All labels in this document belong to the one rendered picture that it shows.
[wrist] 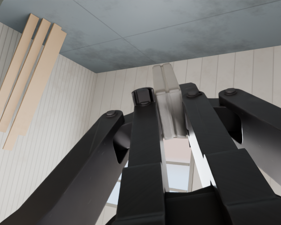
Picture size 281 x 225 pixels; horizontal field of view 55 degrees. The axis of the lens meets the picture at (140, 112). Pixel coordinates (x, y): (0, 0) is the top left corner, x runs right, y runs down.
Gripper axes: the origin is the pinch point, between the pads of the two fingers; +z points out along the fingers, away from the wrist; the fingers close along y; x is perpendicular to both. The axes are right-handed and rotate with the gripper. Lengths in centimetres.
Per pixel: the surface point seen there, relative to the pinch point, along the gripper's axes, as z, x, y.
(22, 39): 304, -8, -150
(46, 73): 318, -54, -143
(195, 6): 266, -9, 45
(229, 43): 313, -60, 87
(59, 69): 394, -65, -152
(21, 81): 292, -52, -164
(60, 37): 338, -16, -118
